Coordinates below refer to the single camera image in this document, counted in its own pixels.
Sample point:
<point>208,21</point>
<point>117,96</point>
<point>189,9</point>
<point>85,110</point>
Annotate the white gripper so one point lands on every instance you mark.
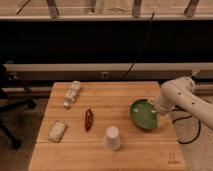
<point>162,120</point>

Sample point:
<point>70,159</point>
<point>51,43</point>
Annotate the green ceramic bowl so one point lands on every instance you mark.
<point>143,114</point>

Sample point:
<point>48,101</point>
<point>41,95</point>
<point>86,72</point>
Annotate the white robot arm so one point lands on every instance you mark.
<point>179,92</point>

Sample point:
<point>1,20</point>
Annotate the white paper cup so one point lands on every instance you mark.
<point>112,138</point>

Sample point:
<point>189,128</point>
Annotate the dark red chili pepper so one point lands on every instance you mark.
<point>88,120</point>

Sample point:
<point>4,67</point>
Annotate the white plastic bottle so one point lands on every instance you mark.
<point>72,94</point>

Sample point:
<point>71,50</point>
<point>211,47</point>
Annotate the white rectangular sponge block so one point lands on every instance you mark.
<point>56,132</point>

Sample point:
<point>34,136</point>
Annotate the black office chair base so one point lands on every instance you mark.
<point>4,75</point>

